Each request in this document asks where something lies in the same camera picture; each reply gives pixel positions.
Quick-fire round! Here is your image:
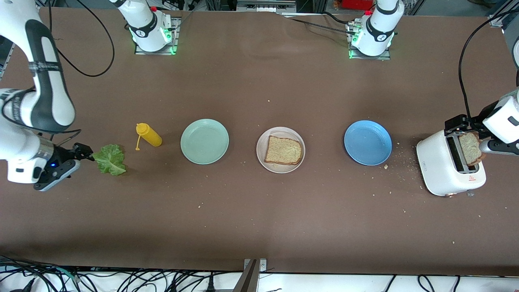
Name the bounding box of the mint green plate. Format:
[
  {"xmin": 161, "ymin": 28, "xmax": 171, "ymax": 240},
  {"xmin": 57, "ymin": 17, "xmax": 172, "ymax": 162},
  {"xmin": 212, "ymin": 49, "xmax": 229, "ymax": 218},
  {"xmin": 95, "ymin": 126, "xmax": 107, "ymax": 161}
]
[{"xmin": 180, "ymin": 118, "xmax": 229, "ymax": 165}]

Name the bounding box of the blue plate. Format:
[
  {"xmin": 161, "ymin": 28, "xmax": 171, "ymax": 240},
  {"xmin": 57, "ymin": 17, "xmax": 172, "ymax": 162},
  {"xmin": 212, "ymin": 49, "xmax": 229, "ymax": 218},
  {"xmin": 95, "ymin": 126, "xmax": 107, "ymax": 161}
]
[{"xmin": 344, "ymin": 120, "xmax": 392, "ymax": 166}]

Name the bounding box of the red box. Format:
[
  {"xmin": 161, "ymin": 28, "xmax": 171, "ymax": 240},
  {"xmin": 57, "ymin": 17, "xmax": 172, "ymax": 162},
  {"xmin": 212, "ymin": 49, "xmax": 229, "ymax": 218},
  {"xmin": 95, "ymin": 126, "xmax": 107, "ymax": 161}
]
[{"xmin": 342, "ymin": 0, "xmax": 374, "ymax": 11}]

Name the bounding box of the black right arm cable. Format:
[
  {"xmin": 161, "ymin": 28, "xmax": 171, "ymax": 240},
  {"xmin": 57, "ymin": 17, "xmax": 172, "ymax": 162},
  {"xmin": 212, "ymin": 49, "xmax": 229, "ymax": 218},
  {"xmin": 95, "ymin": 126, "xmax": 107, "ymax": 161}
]
[{"xmin": 0, "ymin": 0, "xmax": 116, "ymax": 147}]

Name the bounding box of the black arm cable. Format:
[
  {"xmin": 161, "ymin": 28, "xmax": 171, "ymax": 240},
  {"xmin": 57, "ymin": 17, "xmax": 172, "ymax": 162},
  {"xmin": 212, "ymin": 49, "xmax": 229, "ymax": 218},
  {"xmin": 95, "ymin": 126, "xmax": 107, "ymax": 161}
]
[
  {"xmin": 458, "ymin": 9, "xmax": 519, "ymax": 121},
  {"xmin": 0, "ymin": 0, "xmax": 116, "ymax": 147}
]

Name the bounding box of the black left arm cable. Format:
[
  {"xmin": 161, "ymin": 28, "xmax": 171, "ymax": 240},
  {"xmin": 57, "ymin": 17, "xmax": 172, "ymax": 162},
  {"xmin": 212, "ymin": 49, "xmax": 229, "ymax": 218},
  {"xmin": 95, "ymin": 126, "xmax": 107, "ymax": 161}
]
[{"xmin": 458, "ymin": 9, "xmax": 519, "ymax": 121}]

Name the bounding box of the green lettuce leaf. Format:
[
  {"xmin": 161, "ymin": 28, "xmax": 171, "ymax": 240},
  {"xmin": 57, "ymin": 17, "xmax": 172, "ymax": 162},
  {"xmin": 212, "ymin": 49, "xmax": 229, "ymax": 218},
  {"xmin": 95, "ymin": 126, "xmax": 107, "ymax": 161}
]
[{"xmin": 92, "ymin": 144, "xmax": 127, "ymax": 176}]

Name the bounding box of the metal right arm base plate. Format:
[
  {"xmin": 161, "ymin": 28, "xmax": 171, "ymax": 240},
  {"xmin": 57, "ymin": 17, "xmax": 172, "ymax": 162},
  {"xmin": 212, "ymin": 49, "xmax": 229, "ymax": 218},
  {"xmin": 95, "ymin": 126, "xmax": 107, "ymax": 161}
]
[{"xmin": 134, "ymin": 16, "xmax": 181, "ymax": 56}]

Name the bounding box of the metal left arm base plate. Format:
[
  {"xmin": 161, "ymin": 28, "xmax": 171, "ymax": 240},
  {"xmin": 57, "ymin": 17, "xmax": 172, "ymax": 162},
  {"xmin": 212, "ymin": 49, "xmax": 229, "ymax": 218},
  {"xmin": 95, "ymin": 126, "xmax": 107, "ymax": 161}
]
[{"xmin": 346, "ymin": 20, "xmax": 392, "ymax": 61}]

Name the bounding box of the beige plate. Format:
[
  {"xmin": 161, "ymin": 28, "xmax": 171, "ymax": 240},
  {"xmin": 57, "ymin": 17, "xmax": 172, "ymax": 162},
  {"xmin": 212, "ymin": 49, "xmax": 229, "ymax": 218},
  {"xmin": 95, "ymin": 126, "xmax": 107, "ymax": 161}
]
[{"xmin": 256, "ymin": 127, "xmax": 306, "ymax": 174}]

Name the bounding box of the toasted bread slice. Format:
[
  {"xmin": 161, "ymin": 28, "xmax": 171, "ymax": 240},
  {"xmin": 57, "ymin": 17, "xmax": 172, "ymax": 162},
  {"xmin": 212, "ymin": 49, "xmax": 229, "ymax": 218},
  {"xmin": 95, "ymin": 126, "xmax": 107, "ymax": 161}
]
[
  {"xmin": 458, "ymin": 132, "xmax": 483, "ymax": 166},
  {"xmin": 264, "ymin": 135, "xmax": 304, "ymax": 166}
]

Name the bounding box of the grey metal box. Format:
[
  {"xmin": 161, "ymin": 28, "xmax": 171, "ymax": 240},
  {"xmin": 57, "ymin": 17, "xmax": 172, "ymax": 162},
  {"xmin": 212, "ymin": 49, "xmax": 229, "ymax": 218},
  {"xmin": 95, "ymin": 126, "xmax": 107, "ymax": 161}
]
[{"xmin": 236, "ymin": 0, "xmax": 297, "ymax": 13}]

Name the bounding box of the yellow mustard squeeze bottle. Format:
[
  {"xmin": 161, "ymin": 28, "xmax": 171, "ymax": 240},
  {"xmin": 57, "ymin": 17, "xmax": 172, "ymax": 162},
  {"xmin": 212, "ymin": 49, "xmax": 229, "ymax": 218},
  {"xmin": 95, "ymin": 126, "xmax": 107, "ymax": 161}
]
[{"xmin": 135, "ymin": 123, "xmax": 163, "ymax": 151}]

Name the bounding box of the metal table edge bracket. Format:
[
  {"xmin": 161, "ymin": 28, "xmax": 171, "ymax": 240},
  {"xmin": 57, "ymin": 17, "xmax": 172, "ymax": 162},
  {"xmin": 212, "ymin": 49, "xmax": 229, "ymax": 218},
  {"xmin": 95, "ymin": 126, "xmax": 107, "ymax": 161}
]
[{"xmin": 233, "ymin": 258, "xmax": 268, "ymax": 292}]

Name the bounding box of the thin black table cable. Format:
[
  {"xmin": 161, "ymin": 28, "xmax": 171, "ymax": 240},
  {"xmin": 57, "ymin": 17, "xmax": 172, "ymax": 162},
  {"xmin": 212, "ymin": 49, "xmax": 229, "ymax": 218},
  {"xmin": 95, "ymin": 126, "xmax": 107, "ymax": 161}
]
[{"xmin": 280, "ymin": 11, "xmax": 359, "ymax": 36}]

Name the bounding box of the white two-slot toaster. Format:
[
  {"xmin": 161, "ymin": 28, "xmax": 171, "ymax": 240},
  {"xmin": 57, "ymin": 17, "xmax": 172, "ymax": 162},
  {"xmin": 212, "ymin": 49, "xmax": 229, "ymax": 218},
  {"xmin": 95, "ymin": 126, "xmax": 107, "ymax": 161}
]
[{"xmin": 416, "ymin": 128, "xmax": 487, "ymax": 197}]

